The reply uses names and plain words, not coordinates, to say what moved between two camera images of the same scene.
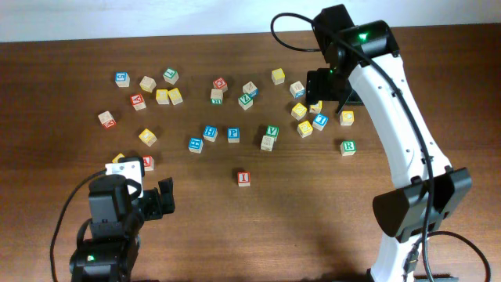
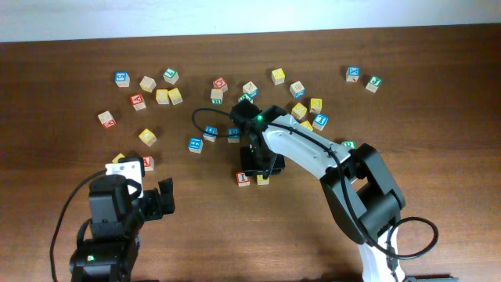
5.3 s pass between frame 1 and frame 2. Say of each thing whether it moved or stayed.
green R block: stayed
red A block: stayed
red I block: stayed
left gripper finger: stayed
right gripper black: moved
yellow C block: moved
